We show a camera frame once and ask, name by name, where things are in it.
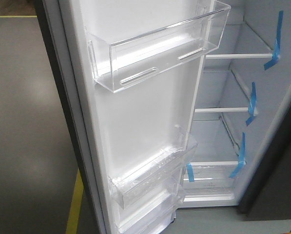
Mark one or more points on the white fridge shelf upper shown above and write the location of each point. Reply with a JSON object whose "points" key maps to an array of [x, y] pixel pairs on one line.
{"points": [[239, 56]]}

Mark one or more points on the clear lower door bin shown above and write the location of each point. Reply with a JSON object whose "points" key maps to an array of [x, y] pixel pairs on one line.
{"points": [[150, 209]]}

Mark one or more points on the clear middle door bin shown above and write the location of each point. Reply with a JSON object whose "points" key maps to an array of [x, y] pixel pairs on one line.
{"points": [[141, 180]]}

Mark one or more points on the white fridge shelf middle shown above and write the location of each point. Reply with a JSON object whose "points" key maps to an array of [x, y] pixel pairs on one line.
{"points": [[221, 110]]}

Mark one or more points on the clear fridge crisper drawer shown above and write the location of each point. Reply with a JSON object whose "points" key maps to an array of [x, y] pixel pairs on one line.
{"points": [[211, 178]]}

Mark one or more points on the white fridge shelf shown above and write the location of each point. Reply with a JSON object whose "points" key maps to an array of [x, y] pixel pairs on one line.
{"points": [[239, 56], [221, 110]]}

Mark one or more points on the blue tape strip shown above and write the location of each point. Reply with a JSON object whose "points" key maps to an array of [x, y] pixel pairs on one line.
{"points": [[277, 44], [252, 105], [241, 158], [190, 172]]}

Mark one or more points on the clear upper door bin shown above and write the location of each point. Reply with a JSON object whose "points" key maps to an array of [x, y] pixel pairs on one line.
{"points": [[142, 39]]}

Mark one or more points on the clear door bin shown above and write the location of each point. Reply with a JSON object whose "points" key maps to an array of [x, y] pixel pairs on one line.
{"points": [[150, 209], [141, 180], [142, 39]]}

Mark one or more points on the white fridge door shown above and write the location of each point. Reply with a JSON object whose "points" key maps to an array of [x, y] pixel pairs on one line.
{"points": [[112, 133]]}

